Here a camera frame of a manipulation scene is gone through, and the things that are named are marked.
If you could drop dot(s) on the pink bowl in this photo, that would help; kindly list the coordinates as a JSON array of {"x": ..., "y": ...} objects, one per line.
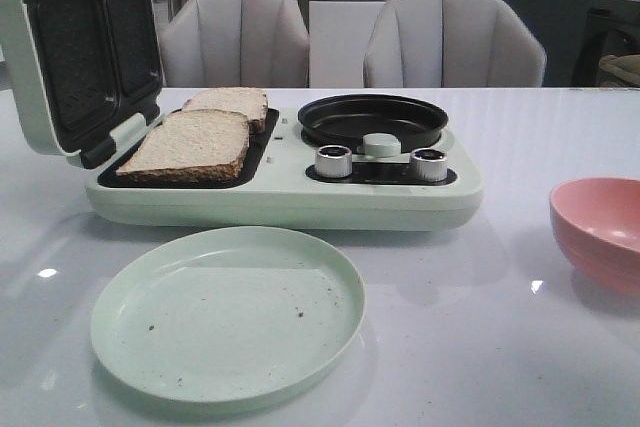
[{"x": 595, "y": 222}]

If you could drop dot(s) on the left grey armchair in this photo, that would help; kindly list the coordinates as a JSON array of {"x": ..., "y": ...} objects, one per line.
[{"x": 236, "y": 43}]

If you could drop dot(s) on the bread slice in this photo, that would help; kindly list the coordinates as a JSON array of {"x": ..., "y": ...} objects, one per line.
[
  {"x": 191, "y": 146},
  {"x": 249, "y": 101}
]

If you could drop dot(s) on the right grey armchair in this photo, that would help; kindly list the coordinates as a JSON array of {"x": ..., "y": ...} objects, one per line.
[{"x": 452, "y": 44}]

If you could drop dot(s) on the white refrigerator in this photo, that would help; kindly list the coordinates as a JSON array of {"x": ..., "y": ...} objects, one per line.
[{"x": 339, "y": 34}]

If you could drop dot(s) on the green breakfast maker base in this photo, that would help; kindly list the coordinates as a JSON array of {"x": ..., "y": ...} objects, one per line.
[{"x": 281, "y": 194}]

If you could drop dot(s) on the green sandwich maker lid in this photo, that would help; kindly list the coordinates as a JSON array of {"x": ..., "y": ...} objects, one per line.
[{"x": 81, "y": 71}]

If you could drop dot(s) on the silver control knob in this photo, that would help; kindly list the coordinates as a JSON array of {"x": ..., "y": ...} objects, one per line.
[
  {"x": 428, "y": 165},
  {"x": 333, "y": 161}
]

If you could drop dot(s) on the grey armchair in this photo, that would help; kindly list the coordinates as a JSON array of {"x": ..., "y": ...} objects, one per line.
[
  {"x": 452, "y": 44},
  {"x": 236, "y": 43}
]

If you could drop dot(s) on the black round frying pan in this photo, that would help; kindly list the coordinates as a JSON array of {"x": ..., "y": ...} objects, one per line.
[{"x": 346, "y": 119}]

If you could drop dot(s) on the right silver control knob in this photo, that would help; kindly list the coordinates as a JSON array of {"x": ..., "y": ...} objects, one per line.
[{"x": 428, "y": 165}]

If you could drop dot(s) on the light green round plate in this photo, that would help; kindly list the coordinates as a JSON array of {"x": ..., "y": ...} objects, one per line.
[{"x": 236, "y": 318}]

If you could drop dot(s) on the left silver control knob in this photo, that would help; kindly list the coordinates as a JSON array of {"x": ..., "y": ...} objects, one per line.
[{"x": 333, "y": 161}]

